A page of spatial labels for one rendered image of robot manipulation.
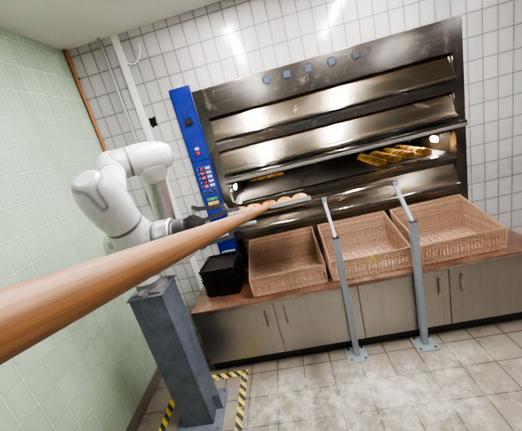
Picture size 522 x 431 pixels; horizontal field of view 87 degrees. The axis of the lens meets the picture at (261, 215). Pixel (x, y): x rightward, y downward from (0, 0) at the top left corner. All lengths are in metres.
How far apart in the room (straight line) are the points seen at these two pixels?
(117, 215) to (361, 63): 2.00
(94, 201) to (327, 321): 1.79
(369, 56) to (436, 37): 0.46
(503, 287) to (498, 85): 1.43
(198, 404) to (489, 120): 2.85
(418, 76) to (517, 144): 0.94
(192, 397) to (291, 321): 0.80
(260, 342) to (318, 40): 2.23
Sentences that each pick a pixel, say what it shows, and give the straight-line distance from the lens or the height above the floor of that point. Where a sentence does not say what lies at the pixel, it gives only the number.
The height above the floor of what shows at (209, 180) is 1.43.
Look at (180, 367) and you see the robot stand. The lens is 1.96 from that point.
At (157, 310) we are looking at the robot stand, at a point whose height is 0.90.
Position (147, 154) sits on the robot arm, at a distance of 1.32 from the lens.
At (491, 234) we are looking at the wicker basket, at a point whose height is 0.70.
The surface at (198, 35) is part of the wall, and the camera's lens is 2.39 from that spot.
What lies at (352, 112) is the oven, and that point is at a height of 1.66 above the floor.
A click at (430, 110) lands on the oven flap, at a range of 2.53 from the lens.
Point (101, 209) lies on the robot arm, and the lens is 0.77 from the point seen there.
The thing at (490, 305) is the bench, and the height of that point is 0.20.
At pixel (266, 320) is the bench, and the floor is 0.42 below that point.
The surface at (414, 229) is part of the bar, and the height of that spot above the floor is 0.90.
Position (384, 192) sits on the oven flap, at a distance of 2.46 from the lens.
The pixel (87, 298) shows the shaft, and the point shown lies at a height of 1.63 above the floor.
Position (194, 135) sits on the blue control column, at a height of 1.79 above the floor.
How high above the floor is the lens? 1.69
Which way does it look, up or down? 16 degrees down
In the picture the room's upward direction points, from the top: 15 degrees counter-clockwise
